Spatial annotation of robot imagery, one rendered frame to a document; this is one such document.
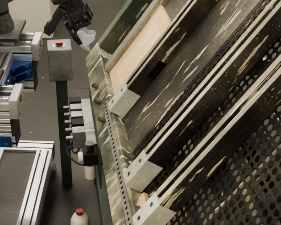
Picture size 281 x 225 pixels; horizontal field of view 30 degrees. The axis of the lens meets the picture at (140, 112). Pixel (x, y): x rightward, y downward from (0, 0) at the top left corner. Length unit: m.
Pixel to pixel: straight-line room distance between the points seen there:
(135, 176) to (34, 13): 3.18
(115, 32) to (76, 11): 0.98
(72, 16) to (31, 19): 3.12
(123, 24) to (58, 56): 0.36
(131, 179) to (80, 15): 0.57
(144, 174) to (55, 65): 1.05
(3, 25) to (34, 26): 2.28
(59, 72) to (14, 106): 0.60
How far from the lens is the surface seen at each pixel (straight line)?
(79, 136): 2.30
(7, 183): 2.91
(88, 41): 1.72
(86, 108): 2.49
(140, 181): 1.78
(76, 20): 1.69
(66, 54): 2.61
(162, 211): 1.59
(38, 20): 4.78
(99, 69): 2.51
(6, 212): 2.75
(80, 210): 2.72
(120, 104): 2.12
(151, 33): 2.29
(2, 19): 2.53
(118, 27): 2.64
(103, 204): 2.78
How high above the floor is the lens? 2.12
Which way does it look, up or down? 34 degrees down
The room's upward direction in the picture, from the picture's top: 2 degrees clockwise
